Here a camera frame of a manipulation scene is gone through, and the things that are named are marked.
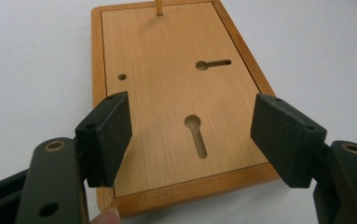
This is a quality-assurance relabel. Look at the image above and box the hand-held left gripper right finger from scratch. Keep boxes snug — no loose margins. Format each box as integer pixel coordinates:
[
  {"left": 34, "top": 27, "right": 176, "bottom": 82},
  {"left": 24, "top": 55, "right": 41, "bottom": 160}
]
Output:
[{"left": 249, "top": 92, "right": 328, "bottom": 189}]

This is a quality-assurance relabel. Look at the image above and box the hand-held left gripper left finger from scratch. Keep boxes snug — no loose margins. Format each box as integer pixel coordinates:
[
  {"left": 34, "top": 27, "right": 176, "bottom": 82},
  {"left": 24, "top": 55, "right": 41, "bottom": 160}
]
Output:
[{"left": 74, "top": 91, "right": 134, "bottom": 189}]

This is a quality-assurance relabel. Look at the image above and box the wooden picture frame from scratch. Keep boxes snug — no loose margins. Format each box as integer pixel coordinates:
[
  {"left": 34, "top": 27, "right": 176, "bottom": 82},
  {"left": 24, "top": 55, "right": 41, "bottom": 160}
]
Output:
[{"left": 90, "top": 0, "right": 281, "bottom": 217}]

